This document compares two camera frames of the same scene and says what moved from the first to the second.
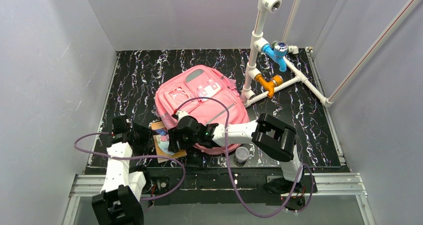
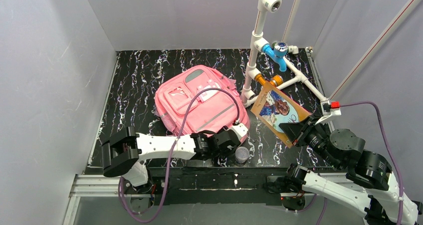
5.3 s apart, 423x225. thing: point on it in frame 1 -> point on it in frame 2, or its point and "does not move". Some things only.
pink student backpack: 205,94 does not move
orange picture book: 161,142 -> 274,107
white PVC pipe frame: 270,1 does not move
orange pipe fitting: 277,81 does not move
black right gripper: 175,136 -> 303,132
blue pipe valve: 278,53 does not move
